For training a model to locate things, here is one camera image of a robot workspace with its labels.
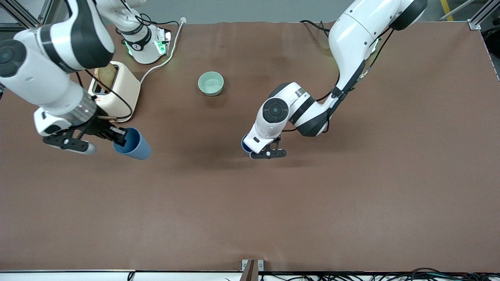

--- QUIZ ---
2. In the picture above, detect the blue plastic cup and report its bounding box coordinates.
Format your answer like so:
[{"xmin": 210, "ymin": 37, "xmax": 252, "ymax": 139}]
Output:
[
  {"xmin": 241, "ymin": 134, "xmax": 255, "ymax": 155},
  {"xmin": 113, "ymin": 127, "xmax": 152, "ymax": 161}
]

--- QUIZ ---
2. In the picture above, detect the cream white toaster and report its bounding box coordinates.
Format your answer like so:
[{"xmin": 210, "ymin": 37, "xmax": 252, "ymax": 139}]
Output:
[{"xmin": 87, "ymin": 60, "xmax": 141, "ymax": 123}]

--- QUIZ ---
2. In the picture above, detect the brown bread slice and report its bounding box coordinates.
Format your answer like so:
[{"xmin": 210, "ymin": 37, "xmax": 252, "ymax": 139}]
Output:
[{"xmin": 94, "ymin": 62, "xmax": 118, "ymax": 92}]

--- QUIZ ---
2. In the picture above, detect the pale green bowl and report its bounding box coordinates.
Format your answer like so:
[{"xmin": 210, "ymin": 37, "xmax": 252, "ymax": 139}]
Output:
[{"xmin": 197, "ymin": 71, "xmax": 225, "ymax": 96}]

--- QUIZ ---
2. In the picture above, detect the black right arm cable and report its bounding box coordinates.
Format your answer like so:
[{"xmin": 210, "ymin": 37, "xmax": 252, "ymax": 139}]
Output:
[{"xmin": 74, "ymin": 68, "xmax": 134, "ymax": 121}]

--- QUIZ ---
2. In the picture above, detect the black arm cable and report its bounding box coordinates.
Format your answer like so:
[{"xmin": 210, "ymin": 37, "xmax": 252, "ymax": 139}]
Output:
[
  {"xmin": 283, "ymin": 27, "xmax": 395, "ymax": 133},
  {"xmin": 74, "ymin": 68, "xmax": 134, "ymax": 121}
]

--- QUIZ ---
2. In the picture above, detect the white toaster power cable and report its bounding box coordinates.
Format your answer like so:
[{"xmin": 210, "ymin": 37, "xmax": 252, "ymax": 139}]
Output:
[{"xmin": 139, "ymin": 17, "xmax": 187, "ymax": 84}]

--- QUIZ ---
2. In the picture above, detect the aluminium frame profile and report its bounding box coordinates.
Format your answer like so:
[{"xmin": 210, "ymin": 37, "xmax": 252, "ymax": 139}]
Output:
[
  {"xmin": 468, "ymin": 0, "xmax": 500, "ymax": 31},
  {"xmin": 0, "ymin": 0, "xmax": 55, "ymax": 32}
]

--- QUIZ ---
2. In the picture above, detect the black right base cable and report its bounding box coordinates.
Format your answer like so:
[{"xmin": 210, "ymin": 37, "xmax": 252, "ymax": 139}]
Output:
[{"xmin": 135, "ymin": 13, "xmax": 180, "ymax": 27}]

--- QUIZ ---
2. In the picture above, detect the black base cable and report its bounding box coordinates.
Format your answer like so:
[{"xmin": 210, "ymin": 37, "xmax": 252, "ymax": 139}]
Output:
[
  {"xmin": 135, "ymin": 13, "xmax": 180, "ymax": 27},
  {"xmin": 300, "ymin": 20, "xmax": 333, "ymax": 34}
]

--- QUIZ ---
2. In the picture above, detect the black left base cable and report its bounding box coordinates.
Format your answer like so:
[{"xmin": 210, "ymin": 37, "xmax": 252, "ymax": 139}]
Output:
[{"xmin": 300, "ymin": 20, "xmax": 333, "ymax": 34}]

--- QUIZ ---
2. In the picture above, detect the metal table edge bracket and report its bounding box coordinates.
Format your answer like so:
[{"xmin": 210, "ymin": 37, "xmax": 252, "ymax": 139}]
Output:
[{"xmin": 241, "ymin": 259, "xmax": 264, "ymax": 281}]

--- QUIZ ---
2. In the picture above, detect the white table edge rail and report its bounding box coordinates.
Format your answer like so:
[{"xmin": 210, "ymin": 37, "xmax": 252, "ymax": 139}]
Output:
[{"xmin": 0, "ymin": 270, "xmax": 325, "ymax": 281}]

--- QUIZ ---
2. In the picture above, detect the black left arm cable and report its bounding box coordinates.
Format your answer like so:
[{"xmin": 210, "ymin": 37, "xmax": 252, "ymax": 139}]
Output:
[{"xmin": 283, "ymin": 27, "xmax": 395, "ymax": 133}]

